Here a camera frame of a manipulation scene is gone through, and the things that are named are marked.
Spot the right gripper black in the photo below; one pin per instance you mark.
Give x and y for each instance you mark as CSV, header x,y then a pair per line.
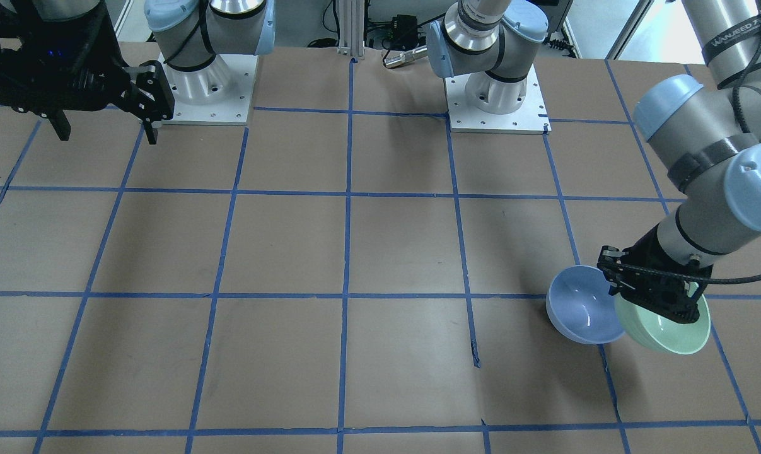
x,y
107,45

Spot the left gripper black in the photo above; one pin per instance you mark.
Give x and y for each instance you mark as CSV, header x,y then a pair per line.
x,y
649,250

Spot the green bowl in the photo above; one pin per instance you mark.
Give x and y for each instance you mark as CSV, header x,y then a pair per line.
x,y
661,334

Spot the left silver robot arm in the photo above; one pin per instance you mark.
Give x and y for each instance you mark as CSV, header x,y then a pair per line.
x,y
708,140

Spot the blue bowl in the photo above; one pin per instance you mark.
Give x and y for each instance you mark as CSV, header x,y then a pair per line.
x,y
580,307

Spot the silver metal cylinder tool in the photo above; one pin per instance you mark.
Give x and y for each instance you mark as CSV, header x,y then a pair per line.
x,y
406,57

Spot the black electronics box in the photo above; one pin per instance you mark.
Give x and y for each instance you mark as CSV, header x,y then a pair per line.
x,y
404,32

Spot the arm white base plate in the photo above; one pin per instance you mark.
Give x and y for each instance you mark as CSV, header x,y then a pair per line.
x,y
213,101
500,116

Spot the aluminium frame post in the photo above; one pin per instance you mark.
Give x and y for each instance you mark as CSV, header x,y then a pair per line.
x,y
351,28

